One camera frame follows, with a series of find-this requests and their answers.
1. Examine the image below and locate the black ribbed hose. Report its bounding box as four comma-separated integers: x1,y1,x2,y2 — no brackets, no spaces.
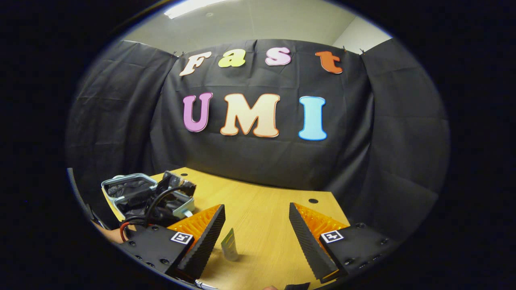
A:
67,167,94,220

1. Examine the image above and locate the light blue suitcase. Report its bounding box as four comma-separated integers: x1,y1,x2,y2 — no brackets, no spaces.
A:
101,172,197,226

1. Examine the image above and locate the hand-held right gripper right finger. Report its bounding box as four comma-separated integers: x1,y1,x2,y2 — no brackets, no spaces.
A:
289,203,398,283

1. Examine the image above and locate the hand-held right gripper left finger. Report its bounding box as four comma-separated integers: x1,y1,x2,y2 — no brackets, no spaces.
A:
120,204,226,280

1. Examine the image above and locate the red cable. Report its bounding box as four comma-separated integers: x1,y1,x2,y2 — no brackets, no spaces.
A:
119,221,138,242

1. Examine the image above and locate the large white green tube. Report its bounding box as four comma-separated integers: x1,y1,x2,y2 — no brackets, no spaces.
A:
221,228,239,261

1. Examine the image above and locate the black backdrop cloth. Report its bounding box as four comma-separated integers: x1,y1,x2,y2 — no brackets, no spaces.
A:
66,38,451,242

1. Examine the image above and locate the ceiling light panel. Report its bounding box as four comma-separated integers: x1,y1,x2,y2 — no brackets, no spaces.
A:
164,0,230,19

